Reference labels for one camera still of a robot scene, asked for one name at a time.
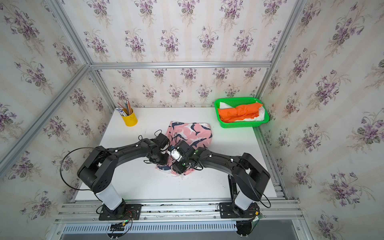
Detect pink shark print garment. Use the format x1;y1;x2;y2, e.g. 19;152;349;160
156;121;213;176

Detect orange cloth garment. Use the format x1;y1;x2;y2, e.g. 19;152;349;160
217;102;264;123

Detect white shorts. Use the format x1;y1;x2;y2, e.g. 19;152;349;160
218;101;266;123

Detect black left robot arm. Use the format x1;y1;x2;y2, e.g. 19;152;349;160
77;134;170;211

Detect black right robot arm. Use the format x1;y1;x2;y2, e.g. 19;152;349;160
169;141;271;211

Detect yellow pencil cup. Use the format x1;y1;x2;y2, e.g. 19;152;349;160
122;111;138;127

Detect colored pencils bundle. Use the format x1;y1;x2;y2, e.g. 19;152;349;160
118;100;134;116

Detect green plastic basket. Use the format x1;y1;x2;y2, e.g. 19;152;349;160
214;97;270;128

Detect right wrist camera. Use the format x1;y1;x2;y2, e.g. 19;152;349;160
170;148;182;162

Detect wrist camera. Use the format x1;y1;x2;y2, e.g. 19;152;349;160
170;148;182;162
153;133;170;152

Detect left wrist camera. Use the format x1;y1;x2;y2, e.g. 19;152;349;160
153;133;170;152

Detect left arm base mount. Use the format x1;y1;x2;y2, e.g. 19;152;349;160
98;200;143;221

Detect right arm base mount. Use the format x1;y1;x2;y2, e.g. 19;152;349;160
218;175;264;220

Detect aluminium rail frame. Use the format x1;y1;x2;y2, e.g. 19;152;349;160
47;198;313;240

